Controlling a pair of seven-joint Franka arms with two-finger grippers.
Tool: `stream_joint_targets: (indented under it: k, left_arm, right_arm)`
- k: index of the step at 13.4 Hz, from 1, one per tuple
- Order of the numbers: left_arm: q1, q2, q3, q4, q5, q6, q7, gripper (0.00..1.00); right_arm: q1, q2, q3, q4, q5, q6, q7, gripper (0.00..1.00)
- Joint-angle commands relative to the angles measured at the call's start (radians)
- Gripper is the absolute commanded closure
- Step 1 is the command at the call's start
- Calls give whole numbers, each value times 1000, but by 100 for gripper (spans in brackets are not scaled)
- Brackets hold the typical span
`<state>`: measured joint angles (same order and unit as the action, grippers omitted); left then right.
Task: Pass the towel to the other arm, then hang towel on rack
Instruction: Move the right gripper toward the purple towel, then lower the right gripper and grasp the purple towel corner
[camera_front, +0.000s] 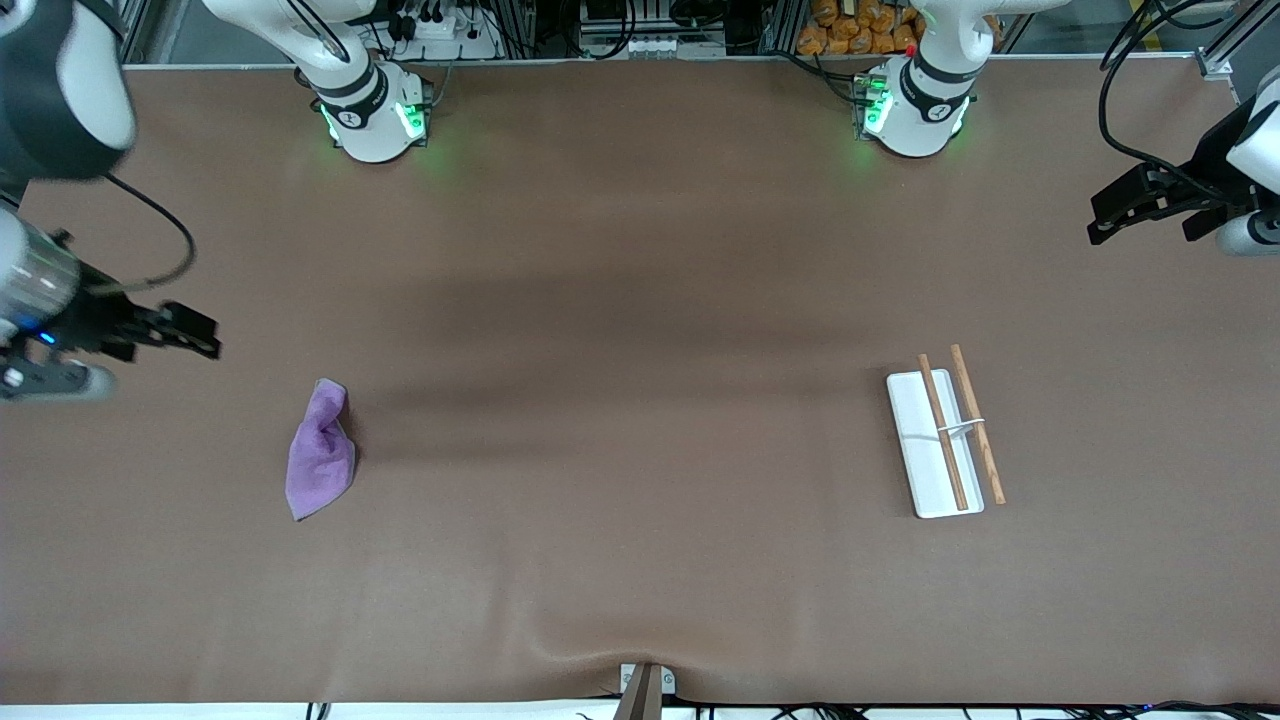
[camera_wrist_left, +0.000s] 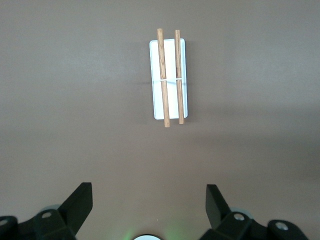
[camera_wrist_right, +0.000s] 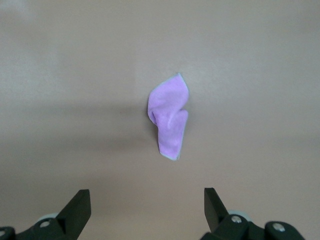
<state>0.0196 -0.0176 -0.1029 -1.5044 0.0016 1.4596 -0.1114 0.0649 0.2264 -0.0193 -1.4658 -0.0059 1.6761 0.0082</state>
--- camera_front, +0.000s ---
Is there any purple microfibre towel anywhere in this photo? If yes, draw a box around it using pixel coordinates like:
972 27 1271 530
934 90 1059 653
285 378 357 522

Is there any white rectangular tray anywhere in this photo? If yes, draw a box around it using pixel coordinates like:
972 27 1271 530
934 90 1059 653
886 344 1007 520

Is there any orange packets pile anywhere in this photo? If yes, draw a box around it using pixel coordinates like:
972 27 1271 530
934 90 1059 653
797 0 1003 57

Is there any white power strip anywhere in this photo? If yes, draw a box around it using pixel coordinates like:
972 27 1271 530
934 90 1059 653
384 0 502 62

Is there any white terminal block row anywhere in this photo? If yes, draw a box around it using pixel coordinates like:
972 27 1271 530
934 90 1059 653
579 32 727 60

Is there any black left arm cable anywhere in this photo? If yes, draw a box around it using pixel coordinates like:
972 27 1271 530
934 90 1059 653
1097 0 1233 203

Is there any aluminium frame post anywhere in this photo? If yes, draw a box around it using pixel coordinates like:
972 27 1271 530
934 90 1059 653
1194 0 1280 83
118 0 201 67

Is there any metal camera pole bracket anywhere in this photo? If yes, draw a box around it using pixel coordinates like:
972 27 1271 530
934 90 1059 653
611 661 678 720

